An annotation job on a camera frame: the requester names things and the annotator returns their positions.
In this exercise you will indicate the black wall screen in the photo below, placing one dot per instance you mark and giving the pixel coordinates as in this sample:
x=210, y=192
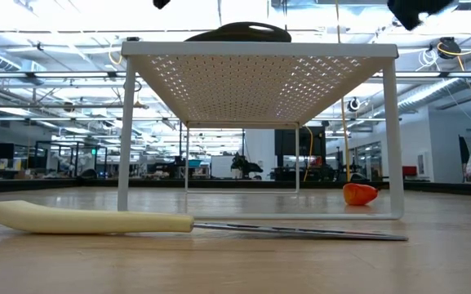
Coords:
x=286, y=141

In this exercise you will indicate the white perforated metal shelf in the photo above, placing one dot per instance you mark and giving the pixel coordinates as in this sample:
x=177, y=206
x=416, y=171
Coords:
x=259, y=50

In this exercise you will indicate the small orange red pepper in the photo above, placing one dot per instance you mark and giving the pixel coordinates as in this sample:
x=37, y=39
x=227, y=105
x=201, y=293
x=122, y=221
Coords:
x=359, y=194

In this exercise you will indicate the red box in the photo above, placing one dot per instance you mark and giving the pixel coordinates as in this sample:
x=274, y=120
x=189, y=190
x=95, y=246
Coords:
x=409, y=170

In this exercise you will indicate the whiteboard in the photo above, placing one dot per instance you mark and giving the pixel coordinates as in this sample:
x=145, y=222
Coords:
x=222, y=166

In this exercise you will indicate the black background robot arm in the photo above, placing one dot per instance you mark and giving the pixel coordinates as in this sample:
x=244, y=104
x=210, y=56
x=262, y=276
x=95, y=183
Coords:
x=245, y=165

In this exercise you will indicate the red grey collapsible colander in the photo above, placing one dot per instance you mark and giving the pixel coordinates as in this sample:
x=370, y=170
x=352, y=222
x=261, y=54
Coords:
x=227, y=34

